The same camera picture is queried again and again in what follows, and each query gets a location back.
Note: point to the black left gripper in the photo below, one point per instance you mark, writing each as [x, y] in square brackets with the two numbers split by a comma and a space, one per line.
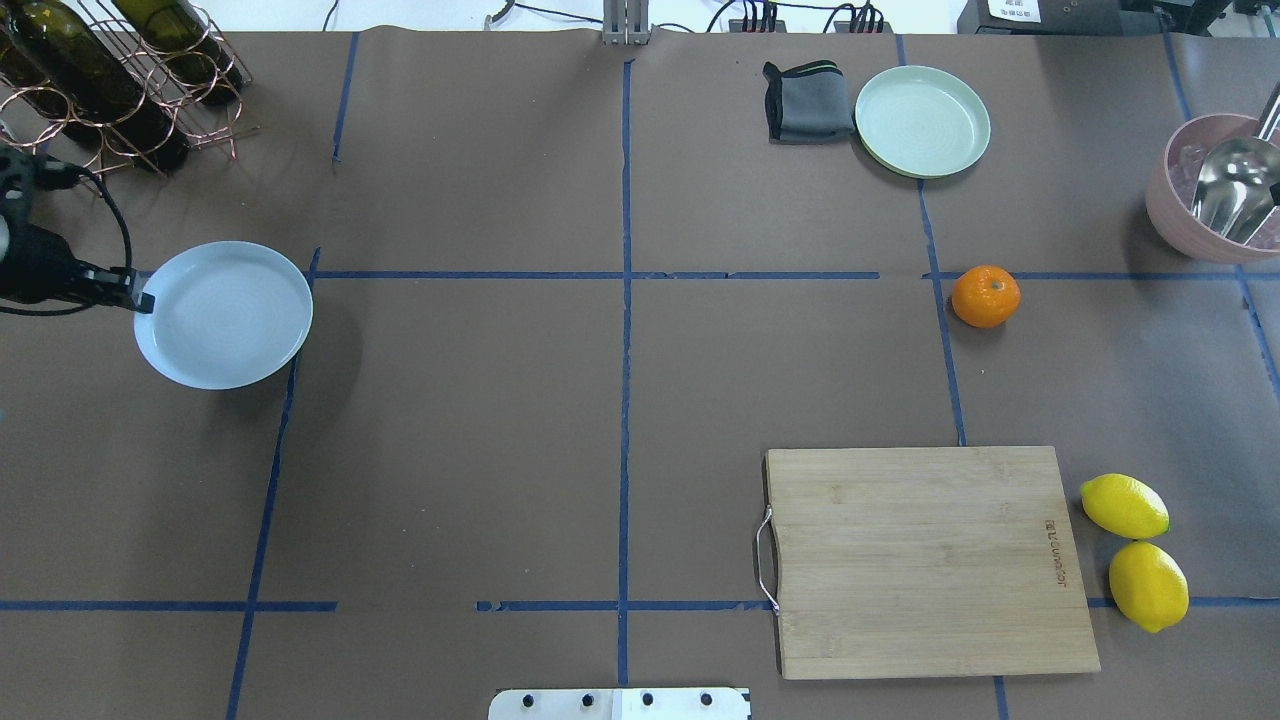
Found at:
[40, 265]

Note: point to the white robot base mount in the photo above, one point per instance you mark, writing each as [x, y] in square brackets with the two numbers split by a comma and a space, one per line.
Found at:
[623, 703]

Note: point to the bamboo cutting board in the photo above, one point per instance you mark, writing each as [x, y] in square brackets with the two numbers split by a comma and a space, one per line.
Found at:
[925, 562]

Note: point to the yellow lemon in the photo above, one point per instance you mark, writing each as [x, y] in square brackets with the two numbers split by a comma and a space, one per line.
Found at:
[1125, 506]
[1148, 586]

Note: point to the metal ice scoop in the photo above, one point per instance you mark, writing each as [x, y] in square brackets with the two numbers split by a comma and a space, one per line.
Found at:
[1235, 185]

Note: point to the grey folded cloth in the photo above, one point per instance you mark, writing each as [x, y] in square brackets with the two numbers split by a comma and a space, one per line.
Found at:
[808, 104]

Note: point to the light blue plate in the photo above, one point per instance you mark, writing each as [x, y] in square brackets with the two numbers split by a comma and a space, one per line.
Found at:
[226, 314]

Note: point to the dark green wine bottle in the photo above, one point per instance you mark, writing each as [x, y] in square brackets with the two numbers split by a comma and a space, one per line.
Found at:
[59, 42]
[188, 49]

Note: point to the orange mandarin fruit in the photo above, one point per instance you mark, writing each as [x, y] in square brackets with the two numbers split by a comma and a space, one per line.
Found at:
[985, 296]

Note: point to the light green plate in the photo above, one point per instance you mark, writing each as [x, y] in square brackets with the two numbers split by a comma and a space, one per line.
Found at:
[922, 122]

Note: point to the copper wire bottle rack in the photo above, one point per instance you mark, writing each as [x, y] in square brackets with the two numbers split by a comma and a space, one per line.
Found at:
[141, 83]

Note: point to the pink plastic bowl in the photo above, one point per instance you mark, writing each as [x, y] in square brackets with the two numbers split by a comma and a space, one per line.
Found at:
[1171, 187]

